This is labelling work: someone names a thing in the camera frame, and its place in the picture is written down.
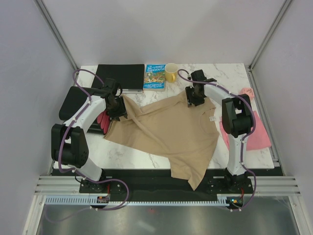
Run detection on yellow mug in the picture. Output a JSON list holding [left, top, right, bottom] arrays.
[[164, 63, 178, 83]]

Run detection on pink cube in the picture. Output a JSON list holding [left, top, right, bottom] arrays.
[[239, 88, 255, 100]]

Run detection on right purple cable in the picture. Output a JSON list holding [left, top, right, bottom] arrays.
[[177, 69, 257, 212]]

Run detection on black pink drawer unit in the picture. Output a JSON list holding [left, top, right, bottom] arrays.
[[59, 86, 110, 135]]

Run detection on blue treehouse book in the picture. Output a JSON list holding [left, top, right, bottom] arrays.
[[143, 64, 166, 92]]

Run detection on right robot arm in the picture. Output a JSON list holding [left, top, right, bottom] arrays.
[[185, 70, 256, 193]]

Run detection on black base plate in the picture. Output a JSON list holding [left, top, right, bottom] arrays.
[[78, 168, 253, 202]]

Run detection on purple cable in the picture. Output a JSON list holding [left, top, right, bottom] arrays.
[[177, 69, 257, 212], [45, 69, 130, 223]]

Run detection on black notebook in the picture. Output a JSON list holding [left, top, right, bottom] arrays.
[[96, 64, 145, 94]]

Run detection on aluminium frame post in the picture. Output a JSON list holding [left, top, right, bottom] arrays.
[[34, 0, 78, 70], [247, 0, 294, 71]]

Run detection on white cable duct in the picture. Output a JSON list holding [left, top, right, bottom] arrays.
[[45, 195, 234, 206]]

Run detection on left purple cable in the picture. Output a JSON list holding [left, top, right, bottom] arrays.
[[45, 69, 130, 223]]

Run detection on left aluminium frame post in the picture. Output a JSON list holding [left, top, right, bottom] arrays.
[[34, 0, 78, 70]]

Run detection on aluminium front rail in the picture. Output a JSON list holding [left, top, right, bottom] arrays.
[[35, 176, 300, 196]]

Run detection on right aluminium frame post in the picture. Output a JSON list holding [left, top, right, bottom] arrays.
[[247, 0, 294, 71]]

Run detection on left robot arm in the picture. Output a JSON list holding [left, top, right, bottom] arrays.
[[51, 78, 127, 192]]

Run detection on beige t shirt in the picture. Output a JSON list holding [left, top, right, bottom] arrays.
[[105, 92, 220, 190]]

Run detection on pink folded t shirt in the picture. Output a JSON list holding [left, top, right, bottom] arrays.
[[219, 110, 272, 151]]

